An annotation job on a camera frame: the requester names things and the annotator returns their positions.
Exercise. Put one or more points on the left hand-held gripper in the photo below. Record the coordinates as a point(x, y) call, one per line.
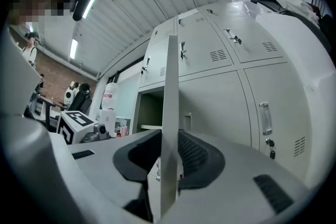
point(76, 124)

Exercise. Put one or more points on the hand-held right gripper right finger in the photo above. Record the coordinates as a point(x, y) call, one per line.
point(202, 162)

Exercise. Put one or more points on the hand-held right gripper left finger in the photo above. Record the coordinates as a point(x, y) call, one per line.
point(136, 157)

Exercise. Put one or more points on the grey locker door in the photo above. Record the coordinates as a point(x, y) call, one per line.
point(170, 112)

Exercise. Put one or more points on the set of locker doors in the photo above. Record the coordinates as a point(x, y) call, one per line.
point(225, 86)

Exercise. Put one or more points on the grey metal locker cabinet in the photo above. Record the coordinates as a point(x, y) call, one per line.
point(288, 60)

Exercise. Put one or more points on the black office chair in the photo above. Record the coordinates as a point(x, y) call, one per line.
point(82, 101)

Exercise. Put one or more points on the white rounded device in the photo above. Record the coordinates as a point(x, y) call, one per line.
point(69, 97)

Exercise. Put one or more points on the dark desk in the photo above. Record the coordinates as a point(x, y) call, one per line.
point(51, 106)

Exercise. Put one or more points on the white water dispenser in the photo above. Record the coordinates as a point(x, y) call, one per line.
point(107, 120)

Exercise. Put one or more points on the water dispenser bottle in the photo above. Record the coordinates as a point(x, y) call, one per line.
point(110, 95)

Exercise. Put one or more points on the small key with black fob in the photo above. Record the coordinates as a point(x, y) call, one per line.
point(182, 54)
point(143, 70)
point(237, 40)
point(272, 152)

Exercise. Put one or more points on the clear plastic bag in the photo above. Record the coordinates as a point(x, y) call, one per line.
point(246, 8)

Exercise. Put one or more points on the white cardboard box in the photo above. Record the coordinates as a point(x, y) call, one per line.
point(288, 0)

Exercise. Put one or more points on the black head-worn camera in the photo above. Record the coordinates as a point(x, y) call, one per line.
point(84, 1)

